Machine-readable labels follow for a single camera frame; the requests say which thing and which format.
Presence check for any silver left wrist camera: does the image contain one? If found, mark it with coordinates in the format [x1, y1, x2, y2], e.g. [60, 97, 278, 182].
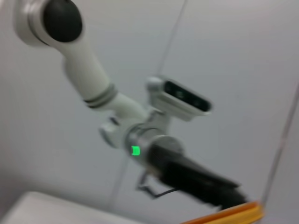
[145, 75, 213, 122]

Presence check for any beige food bag orange trim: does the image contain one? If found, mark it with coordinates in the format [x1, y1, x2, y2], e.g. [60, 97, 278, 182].
[184, 200, 260, 224]

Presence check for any thin black cable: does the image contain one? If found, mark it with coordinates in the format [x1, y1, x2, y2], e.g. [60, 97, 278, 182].
[135, 170, 181, 201]

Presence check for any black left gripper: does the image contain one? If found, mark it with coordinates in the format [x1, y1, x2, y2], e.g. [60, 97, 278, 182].
[147, 142, 249, 210]

